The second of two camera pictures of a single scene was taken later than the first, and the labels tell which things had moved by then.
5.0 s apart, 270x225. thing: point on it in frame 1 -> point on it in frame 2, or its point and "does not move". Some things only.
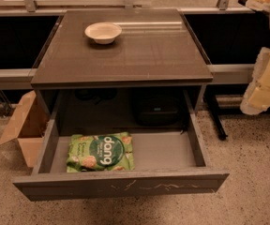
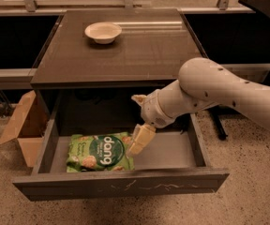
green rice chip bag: (100, 152) does not move
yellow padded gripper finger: (268, 81) -> (142, 136)
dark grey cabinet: (96, 82) does not move
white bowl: (104, 33) does not move
